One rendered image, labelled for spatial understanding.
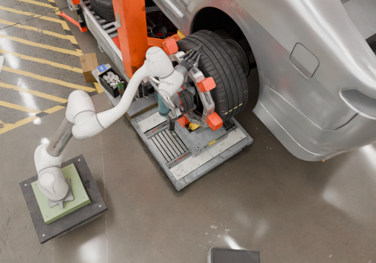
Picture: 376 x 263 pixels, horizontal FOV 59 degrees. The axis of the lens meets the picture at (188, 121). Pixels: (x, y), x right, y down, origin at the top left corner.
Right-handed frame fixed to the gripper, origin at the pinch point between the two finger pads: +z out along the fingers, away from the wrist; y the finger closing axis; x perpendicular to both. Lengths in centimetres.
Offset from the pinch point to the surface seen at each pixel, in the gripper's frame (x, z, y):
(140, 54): -33, 3, -51
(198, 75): -8.4, -12.7, 7.4
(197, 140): -98, -7, 6
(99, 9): -68, 61, -146
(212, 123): -33.9, -24.5, 24.9
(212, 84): -7.6, -15.6, 18.3
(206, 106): -23.2, -21.4, 18.0
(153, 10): -60, 79, -93
